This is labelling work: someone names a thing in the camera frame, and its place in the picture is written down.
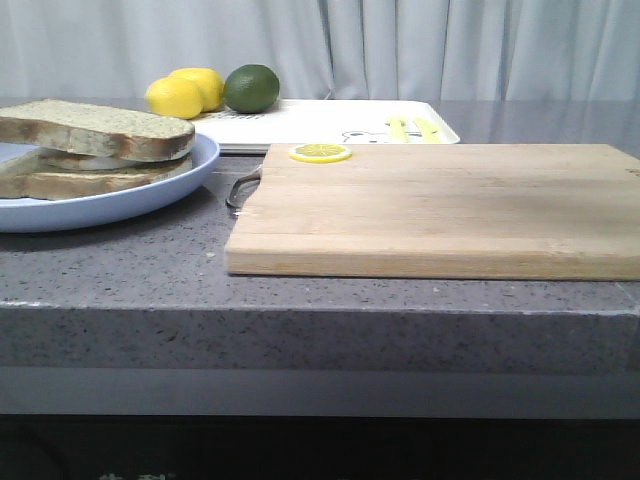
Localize front yellow lemon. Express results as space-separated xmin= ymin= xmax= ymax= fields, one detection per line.
xmin=145 ymin=77 xmax=204 ymax=120

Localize yellow lemon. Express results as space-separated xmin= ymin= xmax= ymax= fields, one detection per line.
xmin=169 ymin=67 xmax=224 ymax=112
xmin=145 ymin=77 xmax=204 ymax=120

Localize rear yellow lemon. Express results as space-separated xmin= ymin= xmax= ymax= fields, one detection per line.
xmin=169 ymin=67 xmax=224 ymax=112

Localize lemon slice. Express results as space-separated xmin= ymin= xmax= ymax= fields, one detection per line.
xmin=288 ymin=143 xmax=352 ymax=163

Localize bread slice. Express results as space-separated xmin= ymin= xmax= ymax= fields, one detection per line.
xmin=1 ymin=155 xmax=193 ymax=200
xmin=1 ymin=99 xmax=195 ymax=162

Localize wooden cutting board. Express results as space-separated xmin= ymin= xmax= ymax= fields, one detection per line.
xmin=225 ymin=144 xmax=639 ymax=280

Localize fried egg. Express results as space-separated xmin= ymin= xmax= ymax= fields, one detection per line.
xmin=35 ymin=148 xmax=142 ymax=171

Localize green lime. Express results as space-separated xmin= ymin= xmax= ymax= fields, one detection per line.
xmin=222 ymin=64 xmax=280 ymax=114

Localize light blue plate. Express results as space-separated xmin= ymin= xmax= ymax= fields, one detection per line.
xmin=1 ymin=134 xmax=221 ymax=233

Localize metal cutting board handle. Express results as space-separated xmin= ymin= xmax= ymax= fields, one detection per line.
xmin=225 ymin=167 xmax=262 ymax=210

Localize grey curtain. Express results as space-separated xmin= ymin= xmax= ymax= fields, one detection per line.
xmin=1 ymin=1 xmax=639 ymax=101

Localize white tray with bear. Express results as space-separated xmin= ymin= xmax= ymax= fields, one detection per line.
xmin=194 ymin=99 xmax=460 ymax=155

